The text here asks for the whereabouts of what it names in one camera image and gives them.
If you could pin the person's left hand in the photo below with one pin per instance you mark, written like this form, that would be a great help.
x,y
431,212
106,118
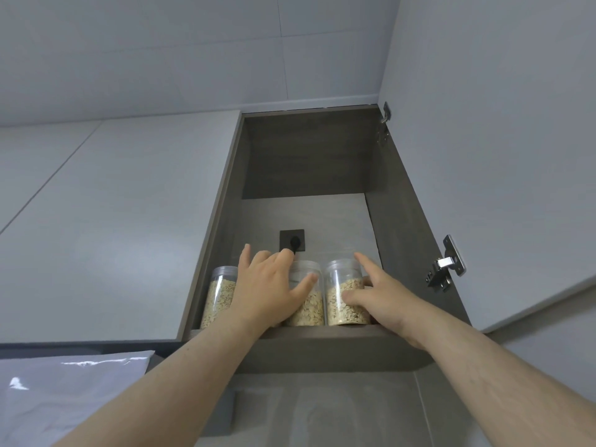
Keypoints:
x,y
260,297

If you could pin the person's right hand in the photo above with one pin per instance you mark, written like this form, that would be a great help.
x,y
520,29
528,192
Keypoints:
x,y
386,307

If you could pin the clear plastic oat jar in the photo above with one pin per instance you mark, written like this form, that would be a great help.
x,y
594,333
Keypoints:
x,y
342,274
309,311
218,297

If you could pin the person's left forearm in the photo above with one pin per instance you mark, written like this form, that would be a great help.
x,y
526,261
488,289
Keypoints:
x,y
163,391

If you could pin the person's right forearm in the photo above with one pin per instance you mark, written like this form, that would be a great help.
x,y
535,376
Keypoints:
x,y
503,381

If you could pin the metal cabinet hinge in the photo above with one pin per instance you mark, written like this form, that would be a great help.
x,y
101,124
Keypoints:
x,y
382,121
444,267

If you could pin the grey range hood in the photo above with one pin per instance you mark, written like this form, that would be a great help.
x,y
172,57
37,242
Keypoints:
x,y
70,395

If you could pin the dark wall socket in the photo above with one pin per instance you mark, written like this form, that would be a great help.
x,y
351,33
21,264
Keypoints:
x,y
285,235

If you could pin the dark wood wall cabinet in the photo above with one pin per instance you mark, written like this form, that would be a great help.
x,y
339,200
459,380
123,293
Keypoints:
x,y
307,158

